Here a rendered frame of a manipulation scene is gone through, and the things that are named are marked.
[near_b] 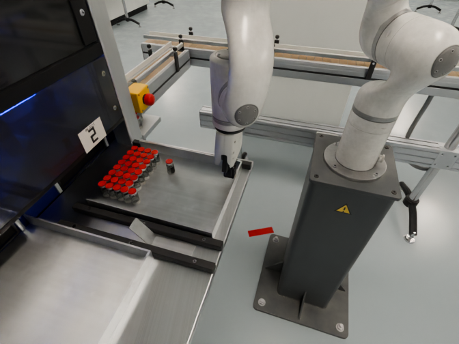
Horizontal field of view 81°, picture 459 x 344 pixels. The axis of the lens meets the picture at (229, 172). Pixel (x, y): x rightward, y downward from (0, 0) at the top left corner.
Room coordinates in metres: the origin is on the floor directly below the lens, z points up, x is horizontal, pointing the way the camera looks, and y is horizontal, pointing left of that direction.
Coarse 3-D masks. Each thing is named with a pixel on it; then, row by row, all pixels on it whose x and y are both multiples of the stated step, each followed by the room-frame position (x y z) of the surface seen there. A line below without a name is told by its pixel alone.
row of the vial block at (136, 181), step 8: (152, 152) 0.62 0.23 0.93; (144, 160) 0.58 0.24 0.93; (152, 160) 0.59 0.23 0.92; (160, 160) 0.62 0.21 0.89; (144, 168) 0.55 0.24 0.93; (152, 168) 0.59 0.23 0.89; (136, 176) 0.52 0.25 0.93; (144, 176) 0.55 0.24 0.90; (128, 184) 0.49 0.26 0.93; (136, 184) 0.51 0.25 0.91; (128, 200) 0.46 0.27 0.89
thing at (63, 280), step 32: (32, 224) 0.40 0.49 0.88; (0, 256) 0.31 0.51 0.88; (32, 256) 0.31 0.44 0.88; (64, 256) 0.31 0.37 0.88; (96, 256) 0.31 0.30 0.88; (128, 256) 0.31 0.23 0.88; (0, 288) 0.24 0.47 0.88; (32, 288) 0.24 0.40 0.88; (64, 288) 0.24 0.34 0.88; (96, 288) 0.24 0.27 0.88; (128, 288) 0.22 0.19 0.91; (0, 320) 0.18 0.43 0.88; (32, 320) 0.18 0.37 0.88; (64, 320) 0.18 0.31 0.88; (96, 320) 0.18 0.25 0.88
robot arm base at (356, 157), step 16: (352, 112) 0.66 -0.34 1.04; (352, 128) 0.63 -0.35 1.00; (368, 128) 0.60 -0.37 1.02; (384, 128) 0.60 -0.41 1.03; (336, 144) 0.73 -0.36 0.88; (352, 144) 0.62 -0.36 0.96; (368, 144) 0.60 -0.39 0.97; (384, 144) 0.61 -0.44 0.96; (336, 160) 0.65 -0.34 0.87; (352, 160) 0.61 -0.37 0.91; (368, 160) 0.60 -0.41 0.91; (384, 160) 0.65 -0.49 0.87; (352, 176) 0.58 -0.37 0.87; (368, 176) 0.58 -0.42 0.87
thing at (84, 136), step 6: (96, 120) 0.61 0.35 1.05; (90, 126) 0.58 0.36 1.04; (96, 126) 0.60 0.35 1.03; (102, 126) 0.62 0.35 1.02; (84, 132) 0.56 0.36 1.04; (90, 132) 0.57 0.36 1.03; (96, 132) 0.59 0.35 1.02; (102, 132) 0.61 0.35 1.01; (84, 138) 0.55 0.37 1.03; (90, 138) 0.57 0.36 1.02; (102, 138) 0.60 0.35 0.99; (84, 144) 0.54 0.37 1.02; (90, 144) 0.56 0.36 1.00; (96, 144) 0.58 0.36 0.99
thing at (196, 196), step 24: (144, 144) 0.69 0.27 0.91; (192, 168) 0.60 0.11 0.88; (216, 168) 0.60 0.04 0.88; (240, 168) 0.58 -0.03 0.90; (144, 192) 0.50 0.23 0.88; (168, 192) 0.50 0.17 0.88; (192, 192) 0.50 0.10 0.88; (216, 192) 0.50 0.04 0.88; (144, 216) 0.40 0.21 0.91; (168, 216) 0.42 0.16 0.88; (192, 216) 0.42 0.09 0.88; (216, 216) 0.42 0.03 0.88
